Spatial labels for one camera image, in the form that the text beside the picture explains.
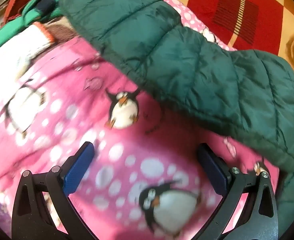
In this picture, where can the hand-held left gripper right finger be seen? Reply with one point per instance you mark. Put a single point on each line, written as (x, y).
(213, 170)

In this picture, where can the brown cloth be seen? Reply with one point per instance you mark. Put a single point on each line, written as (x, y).
(61, 28)

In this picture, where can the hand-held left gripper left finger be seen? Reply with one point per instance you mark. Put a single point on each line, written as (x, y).
(78, 172)

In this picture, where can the dark navy cloth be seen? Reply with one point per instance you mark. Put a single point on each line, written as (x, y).
(45, 4)

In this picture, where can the white cloth with orange trim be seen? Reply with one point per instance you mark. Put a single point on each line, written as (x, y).
(24, 47)

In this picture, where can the red orange patterned blanket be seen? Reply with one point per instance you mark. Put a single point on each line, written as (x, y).
(262, 17)

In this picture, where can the bright green garment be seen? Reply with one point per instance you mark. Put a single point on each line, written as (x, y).
(1, 35)

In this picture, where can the dark green puffer jacket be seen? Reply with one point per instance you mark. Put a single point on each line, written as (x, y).
(187, 67)

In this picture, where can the pink penguin print blanket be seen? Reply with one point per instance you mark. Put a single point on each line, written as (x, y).
(86, 92)

